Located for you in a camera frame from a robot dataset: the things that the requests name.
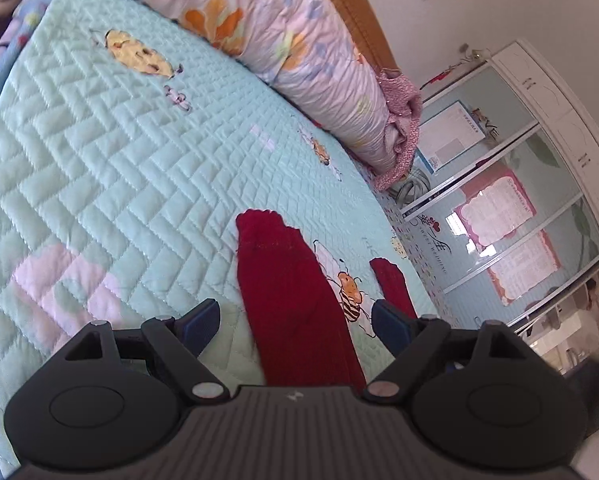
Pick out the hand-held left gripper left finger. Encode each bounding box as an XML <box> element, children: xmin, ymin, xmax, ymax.
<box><xmin>64</xmin><ymin>298</ymin><xmax>230</xmax><ymax>405</ymax></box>

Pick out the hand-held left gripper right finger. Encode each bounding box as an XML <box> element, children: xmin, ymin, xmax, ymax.
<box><xmin>363</xmin><ymin>299</ymin><xmax>531</xmax><ymax>405</ymax></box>

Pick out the red knit garment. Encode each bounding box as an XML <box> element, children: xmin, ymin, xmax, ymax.
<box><xmin>236</xmin><ymin>208</ymin><xmax>417</xmax><ymax>388</ymax></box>

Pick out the grey round fan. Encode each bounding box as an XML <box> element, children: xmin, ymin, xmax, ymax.
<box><xmin>389</xmin><ymin>167</ymin><xmax>433</xmax><ymax>206</ymax></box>

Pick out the pink bordered poster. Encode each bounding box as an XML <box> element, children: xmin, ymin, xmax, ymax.
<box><xmin>487</xmin><ymin>232</ymin><xmax>563</xmax><ymax>306</ymax></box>
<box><xmin>454</xmin><ymin>172</ymin><xmax>537</xmax><ymax>248</ymax></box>

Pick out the mint quilted bedspread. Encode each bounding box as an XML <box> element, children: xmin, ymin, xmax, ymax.
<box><xmin>0</xmin><ymin>0</ymin><xmax>440</xmax><ymax>476</ymax></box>

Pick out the blue bordered poster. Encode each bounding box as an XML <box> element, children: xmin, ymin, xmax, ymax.
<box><xmin>414</xmin><ymin>100</ymin><xmax>487</xmax><ymax>176</ymax></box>

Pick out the pink knit cloth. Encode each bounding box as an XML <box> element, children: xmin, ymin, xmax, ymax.
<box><xmin>372</xmin><ymin>67</ymin><xmax>425</xmax><ymax>193</ymax></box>

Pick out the red hanging ornament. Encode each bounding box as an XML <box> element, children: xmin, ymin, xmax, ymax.
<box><xmin>424</xmin><ymin>42</ymin><xmax>493</xmax><ymax>86</ymax></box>

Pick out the white sliding door wardrobe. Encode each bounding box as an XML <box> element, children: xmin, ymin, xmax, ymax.
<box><xmin>399</xmin><ymin>40</ymin><xmax>599</xmax><ymax>341</ymax></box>

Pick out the floral long pillow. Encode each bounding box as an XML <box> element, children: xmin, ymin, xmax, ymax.
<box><xmin>80</xmin><ymin>0</ymin><xmax>405</xmax><ymax>171</ymax></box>

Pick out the wooden headboard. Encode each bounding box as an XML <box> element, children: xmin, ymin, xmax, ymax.
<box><xmin>307</xmin><ymin>0</ymin><xmax>400</xmax><ymax>73</ymax></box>

